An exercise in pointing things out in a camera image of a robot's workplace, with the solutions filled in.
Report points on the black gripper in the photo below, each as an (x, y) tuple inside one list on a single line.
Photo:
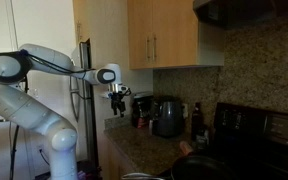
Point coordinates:
[(117, 93)]

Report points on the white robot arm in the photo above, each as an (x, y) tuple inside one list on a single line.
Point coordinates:
[(27, 112)]

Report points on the stainless steel refrigerator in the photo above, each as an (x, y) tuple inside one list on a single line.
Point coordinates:
[(82, 104)]

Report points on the black air fryer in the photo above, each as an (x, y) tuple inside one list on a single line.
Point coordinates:
[(167, 116)]

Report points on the silver pot rim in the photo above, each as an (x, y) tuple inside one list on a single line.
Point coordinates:
[(139, 176)]

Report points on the dark glass bottle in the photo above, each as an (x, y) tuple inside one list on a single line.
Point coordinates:
[(197, 122)]

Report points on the wooden upper cabinet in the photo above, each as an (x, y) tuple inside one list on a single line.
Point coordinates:
[(167, 34)]

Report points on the small dark spice jar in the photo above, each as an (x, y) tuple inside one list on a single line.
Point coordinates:
[(202, 139)]

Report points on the black frying pan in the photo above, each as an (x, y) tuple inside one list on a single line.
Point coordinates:
[(197, 167)]

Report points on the black range hood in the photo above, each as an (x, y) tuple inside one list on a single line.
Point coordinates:
[(228, 14)]

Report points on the black stove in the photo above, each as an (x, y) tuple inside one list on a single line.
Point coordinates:
[(252, 142)]

